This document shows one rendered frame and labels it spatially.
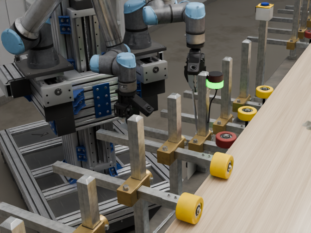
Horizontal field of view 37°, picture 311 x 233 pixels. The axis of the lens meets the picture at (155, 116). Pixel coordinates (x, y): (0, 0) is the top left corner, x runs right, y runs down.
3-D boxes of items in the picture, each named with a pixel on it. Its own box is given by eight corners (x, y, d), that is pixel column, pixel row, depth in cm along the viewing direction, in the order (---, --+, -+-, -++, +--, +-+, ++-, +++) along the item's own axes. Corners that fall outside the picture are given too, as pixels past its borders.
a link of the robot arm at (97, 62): (101, 66, 199) (124, 69, 195) (88, 75, 190) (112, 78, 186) (100, 48, 196) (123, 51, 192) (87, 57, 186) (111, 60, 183)
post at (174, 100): (170, 210, 175) (166, 95, 154) (174, 205, 178) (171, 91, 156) (178, 212, 174) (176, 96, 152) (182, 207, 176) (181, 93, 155)
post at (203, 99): (197, 178, 195) (197, 72, 173) (200, 174, 198) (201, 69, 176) (204, 180, 193) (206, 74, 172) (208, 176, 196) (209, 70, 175)
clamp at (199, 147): (188, 153, 182) (188, 142, 180) (202, 138, 193) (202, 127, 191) (201, 156, 180) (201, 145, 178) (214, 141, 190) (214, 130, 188)
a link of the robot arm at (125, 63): (120, 50, 188) (139, 52, 185) (121, 75, 193) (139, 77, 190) (111, 56, 182) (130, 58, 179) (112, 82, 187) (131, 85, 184)
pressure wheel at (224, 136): (211, 162, 180) (212, 137, 175) (219, 153, 186) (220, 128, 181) (231, 168, 176) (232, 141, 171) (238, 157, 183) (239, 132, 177)
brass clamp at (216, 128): (211, 133, 204) (211, 123, 201) (222, 121, 214) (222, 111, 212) (224, 136, 201) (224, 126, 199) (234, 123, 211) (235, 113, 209)
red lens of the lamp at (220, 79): (204, 81, 172) (204, 75, 171) (211, 75, 177) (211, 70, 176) (220, 83, 169) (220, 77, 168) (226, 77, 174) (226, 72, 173)
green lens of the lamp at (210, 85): (204, 87, 173) (204, 82, 172) (210, 81, 178) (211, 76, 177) (219, 89, 170) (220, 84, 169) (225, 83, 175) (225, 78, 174)
